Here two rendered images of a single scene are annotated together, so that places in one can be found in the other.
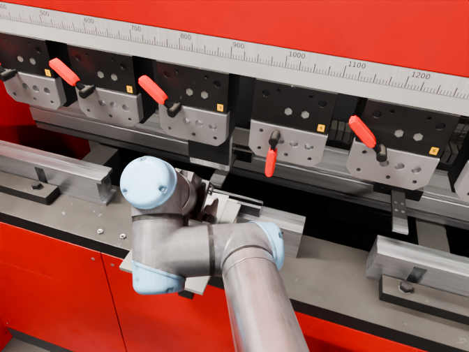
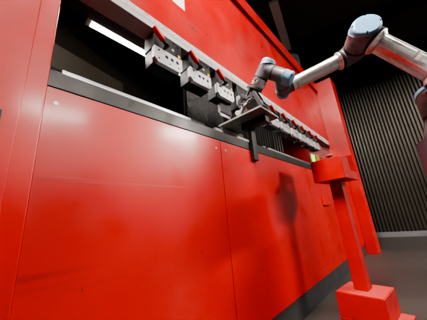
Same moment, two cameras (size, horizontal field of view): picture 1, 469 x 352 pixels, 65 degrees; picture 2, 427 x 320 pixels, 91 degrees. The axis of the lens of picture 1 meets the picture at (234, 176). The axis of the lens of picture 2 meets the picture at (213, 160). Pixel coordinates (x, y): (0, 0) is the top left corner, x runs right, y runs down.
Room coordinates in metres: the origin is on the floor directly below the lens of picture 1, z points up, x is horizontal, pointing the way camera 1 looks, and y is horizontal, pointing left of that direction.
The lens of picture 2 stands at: (0.25, 1.10, 0.50)
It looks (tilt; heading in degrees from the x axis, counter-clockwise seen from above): 16 degrees up; 298
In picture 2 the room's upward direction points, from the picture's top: 5 degrees counter-clockwise
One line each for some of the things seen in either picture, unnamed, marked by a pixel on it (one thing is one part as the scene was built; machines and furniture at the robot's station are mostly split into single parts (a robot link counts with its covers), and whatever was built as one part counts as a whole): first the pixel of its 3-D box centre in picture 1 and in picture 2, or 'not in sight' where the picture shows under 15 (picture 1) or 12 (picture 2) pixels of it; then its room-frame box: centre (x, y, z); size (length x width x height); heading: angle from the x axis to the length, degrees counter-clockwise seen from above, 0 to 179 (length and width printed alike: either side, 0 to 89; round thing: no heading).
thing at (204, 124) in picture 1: (199, 98); (220, 89); (0.70, 0.09, 1.26); 0.15 x 0.09 x 0.17; 76
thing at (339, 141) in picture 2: not in sight; (319, 164); (0.30, -2.18, 1.15); 0.85 x 0.25 x 2.30; 166
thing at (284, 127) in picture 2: not in sight; (281, 125); (0.50, -0.69, 1.26); 0.15 x 0.09 x 0.17; 76
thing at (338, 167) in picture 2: not in sight; (332, 166); (0.21, -0.27, 0.75); 0.20 x 0.16 x 0.18; 69
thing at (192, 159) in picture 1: (209, 150); (224, 110); (0.70, 0.06, 1.13); 0.10 x 0.02 x 0.10; 76
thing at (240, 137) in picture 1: (229, 156); not in sight; (0.85, 0.02, 1.01); 0.26 x 0.12 x 0.05; 166
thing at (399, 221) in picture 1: (398, 194); not in sight; (0.73, -0.43, 1.01); 0.26 x 0.12 x 0.05; 166
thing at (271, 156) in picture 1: (272, 154); not in sight; (0.60, -0.07, 1.20); 0.04 x 0.02 x 0.10; 166
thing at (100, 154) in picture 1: (133, 140); not in sight; (1.18, 0.40, 0.81); 0.64 x 0.08 x 0.14; 166
